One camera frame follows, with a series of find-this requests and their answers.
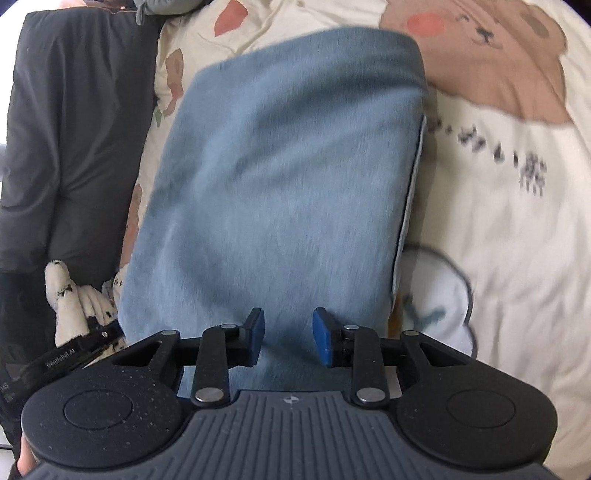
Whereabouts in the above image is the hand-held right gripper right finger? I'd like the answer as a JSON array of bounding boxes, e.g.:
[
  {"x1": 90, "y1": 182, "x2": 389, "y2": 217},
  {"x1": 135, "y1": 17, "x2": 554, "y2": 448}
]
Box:
[{"x1": 312, "y1": 307, "x2": 467, "y2": 408}]

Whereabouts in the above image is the person's left hand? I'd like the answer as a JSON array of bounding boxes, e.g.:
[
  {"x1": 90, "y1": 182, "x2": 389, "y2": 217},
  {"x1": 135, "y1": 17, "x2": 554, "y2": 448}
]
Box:
[{"x1": 17, "y1": 435, "x2": 37, "y2": 478}]

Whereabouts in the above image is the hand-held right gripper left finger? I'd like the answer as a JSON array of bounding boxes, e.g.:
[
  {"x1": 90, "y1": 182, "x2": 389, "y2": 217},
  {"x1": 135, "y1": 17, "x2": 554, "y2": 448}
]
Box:
[{"x1": 113, "y1": 308, "x2": 266, "y2": 408}]

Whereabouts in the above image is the white spotted fluffy blanket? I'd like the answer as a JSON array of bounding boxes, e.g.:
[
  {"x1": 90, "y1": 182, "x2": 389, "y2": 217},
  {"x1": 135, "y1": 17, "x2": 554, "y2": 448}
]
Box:
[{"x1": 45, "y1": 260, "x2": 125, "y2": 352}]

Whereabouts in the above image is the blue-grey fleece garment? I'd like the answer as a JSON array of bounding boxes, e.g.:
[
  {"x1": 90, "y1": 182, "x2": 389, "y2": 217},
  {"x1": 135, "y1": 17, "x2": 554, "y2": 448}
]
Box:
[{"x1": 117, "y1": 27, "x2": 428, "y2": 402}]

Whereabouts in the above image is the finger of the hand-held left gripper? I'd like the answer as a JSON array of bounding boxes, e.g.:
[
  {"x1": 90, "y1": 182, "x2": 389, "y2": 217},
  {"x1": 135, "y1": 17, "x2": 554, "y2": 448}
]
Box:
[{"x1": 85, "y1": 316, "x2": 124, "y2": 346}]

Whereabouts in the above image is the cream bear-print blanket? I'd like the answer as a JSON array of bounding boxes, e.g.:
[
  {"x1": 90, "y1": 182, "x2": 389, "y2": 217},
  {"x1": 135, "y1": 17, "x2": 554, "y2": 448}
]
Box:
[{"x1": 117, "y1": 0, "x2": 591, "y2": 480}]

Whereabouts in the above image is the dark grey pillow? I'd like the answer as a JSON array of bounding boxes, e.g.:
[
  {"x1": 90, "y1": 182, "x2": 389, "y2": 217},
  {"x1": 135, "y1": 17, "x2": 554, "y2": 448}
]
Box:
[{"x1": 0, "y1": 9, "x2": 162, "y2": 278}]

